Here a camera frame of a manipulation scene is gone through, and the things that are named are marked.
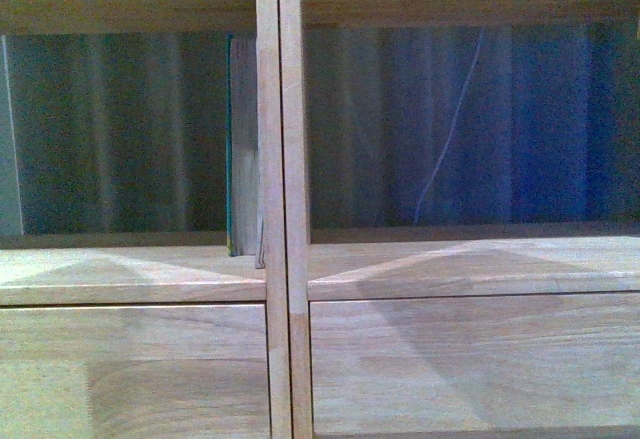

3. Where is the upper right wooden drawer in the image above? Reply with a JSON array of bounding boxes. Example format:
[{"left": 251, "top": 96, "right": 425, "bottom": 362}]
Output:
[{"left": 310, "top": 293, "right": 639, "bottom": 436}]

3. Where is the wooden drawer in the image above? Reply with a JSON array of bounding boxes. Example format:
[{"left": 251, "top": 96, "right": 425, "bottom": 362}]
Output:
[
  {"left": 310, "top": 293, "right": 639, "bottom": 436},
  {"left": 1, "top": 304, "right": 271, "bottom": 438}
]

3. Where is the light wooden shelf unit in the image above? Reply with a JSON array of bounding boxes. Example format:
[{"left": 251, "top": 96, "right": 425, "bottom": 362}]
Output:
[
  {"left": 1, "top": 0, "right": 292, "bottom": 438},
  {"left": 279, "top": 0, "right": 639, "bottom": 438}
]

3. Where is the right light wooden shelf unit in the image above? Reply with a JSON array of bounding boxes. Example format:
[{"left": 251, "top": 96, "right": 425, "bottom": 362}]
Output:
[{"left": 279, "top": 0, "right": 639, "bottom": 438}]

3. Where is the teal covered book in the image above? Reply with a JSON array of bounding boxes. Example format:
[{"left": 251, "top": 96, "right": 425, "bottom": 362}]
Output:
[{"left": 226, "top": 35, "right": 265, "bottom": 270}]

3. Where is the left light wooden shelf unit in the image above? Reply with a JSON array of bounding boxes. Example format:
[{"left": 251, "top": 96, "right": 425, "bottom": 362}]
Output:
[{"left": 1, "top": 0, "right": 292, "bottom": 438}]

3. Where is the upper left wooden drawer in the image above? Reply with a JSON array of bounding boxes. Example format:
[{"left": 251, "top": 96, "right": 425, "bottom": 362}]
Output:
[{"left": 1, "top": 304, "right": 271, "bottom": 438}]

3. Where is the thin white cable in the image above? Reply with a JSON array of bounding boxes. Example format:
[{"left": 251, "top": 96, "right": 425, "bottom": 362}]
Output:
[{"left": 413, "top": 26, "right": 487, "bottom": 224}]

